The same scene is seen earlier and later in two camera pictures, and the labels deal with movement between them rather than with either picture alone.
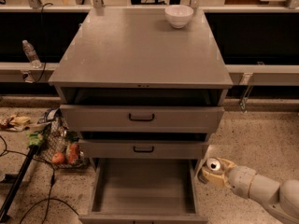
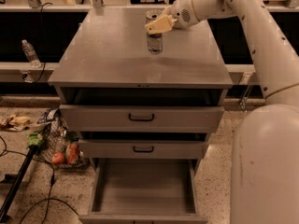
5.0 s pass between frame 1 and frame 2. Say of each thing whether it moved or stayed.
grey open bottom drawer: stayed
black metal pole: stayed
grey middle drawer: stayed
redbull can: moved
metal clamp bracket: stayed
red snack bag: stayed
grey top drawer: stayed
